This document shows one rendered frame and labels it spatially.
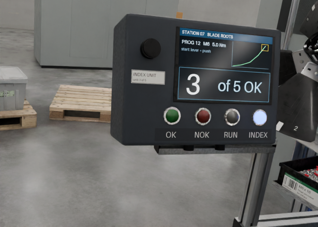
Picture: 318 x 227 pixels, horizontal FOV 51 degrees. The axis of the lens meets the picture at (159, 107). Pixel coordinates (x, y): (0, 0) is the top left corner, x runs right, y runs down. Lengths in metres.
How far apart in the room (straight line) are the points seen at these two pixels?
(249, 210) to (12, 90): 3.00
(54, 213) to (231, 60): 1.84
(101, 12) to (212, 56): 5.95
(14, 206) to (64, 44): 4.40
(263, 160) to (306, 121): 0.52
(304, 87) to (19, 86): 2.78
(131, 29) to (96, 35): 5.96
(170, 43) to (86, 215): 1.80
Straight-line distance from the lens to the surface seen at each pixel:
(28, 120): 3.49
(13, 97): 3.52
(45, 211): 2.25
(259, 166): 0.68
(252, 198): 0.71
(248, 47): 0.55
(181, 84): 0.50
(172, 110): 0.49
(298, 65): 1.38
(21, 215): 2.24
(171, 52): 0.50
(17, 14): 12.88
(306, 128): 1.17
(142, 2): 6.70
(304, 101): 1.21
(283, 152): 2.66
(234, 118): 0.53
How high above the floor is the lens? 1.27
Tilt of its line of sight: 16 degrees down
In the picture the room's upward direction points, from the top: 7 degrees clockwise
